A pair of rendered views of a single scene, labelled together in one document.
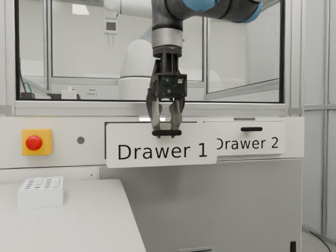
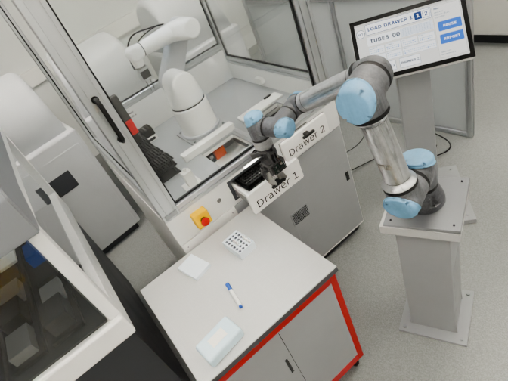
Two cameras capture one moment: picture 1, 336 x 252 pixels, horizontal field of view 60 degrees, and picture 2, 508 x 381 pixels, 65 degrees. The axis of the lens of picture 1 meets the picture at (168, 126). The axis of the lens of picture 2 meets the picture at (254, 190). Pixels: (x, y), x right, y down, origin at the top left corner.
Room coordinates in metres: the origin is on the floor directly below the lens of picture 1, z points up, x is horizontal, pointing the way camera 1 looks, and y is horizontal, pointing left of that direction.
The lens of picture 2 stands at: (-0.63, 0.29, 1.94)
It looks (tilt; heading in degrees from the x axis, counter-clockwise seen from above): 37 degrees down; 352
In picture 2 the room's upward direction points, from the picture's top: 25 degrees counter-clockwise
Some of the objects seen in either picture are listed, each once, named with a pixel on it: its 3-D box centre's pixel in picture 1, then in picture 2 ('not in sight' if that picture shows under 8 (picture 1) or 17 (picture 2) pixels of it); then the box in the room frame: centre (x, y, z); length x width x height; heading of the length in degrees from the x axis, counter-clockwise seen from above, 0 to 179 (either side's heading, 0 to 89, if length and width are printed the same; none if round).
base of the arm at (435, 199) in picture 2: not in sight; (422, 190); (0.34, -0.42, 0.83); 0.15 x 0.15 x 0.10
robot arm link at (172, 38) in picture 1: (168, 42); (263, 141); (0.71, 0.00, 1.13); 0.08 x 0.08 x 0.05
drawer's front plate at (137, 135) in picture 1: (163, 144); (275, 185); (0.75, 0.01, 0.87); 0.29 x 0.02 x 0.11; 103
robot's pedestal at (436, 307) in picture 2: not in sight; (431, 264); (0.34, -0.42, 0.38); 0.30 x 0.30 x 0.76; 40
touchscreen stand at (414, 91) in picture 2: not in sight; (419, 134); (0.98, -0.91, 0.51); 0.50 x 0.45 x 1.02; 149
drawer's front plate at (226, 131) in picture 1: (245, 138); (305, 137); (0.97, -0.26, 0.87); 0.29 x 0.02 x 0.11; 103
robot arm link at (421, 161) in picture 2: not in sight; (417, 169); (0.34, -0.40, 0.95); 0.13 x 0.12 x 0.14; 122
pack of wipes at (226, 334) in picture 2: not in sight; (219, 340); (0.27, 0.50, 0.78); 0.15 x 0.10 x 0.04; 110
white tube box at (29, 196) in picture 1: (43, 191); (239, 244); (0.64, 0.28, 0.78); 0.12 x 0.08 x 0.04; 19
